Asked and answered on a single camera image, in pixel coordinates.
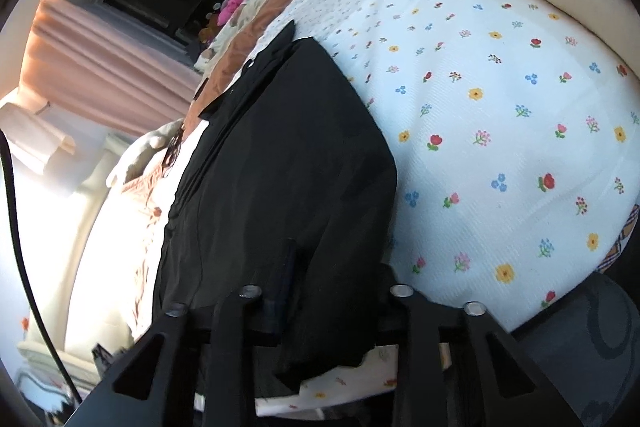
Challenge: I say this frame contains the coiled black cable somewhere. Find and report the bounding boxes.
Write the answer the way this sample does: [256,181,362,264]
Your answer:
[160,122,188,178]

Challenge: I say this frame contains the white hanging shirt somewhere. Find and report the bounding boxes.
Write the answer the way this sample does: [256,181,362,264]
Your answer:
[0,99,76,172]

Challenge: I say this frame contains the long black cable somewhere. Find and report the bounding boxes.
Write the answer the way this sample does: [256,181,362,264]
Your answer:
[0,129,83,408]

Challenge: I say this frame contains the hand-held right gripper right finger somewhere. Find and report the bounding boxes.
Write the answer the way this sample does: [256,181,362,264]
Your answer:
[377,262,586,427]

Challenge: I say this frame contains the plaid cloth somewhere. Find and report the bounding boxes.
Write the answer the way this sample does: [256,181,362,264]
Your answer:
[602,204,640,275]

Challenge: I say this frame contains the white plush pillow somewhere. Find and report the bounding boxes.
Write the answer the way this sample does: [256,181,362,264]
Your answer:
[105,117,186,188]

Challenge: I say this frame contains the pink curtain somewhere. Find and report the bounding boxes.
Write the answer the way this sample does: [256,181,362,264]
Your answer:
[17,0,203,142]

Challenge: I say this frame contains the brown plush toy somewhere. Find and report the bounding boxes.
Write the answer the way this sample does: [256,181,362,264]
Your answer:
[197,9,223,45]

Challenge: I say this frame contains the person's grey patterned pants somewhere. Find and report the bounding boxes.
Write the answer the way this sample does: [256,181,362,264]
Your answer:
[510,272,640,427]

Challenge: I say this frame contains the pink orange blanket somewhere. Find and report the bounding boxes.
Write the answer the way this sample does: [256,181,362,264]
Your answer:
[107,0,346,323]

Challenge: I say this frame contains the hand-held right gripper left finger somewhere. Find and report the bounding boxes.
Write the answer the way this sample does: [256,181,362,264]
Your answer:
[65,237,301,427]

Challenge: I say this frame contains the white floral bedsheet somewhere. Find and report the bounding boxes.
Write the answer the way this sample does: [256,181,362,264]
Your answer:
[30,0,640,413]

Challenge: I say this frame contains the pile of clothes by window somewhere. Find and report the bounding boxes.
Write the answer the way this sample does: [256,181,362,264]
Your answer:
[192,0,321,72]

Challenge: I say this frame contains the black hooded jacket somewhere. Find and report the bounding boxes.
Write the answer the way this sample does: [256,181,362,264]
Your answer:
[152,21,399,394]

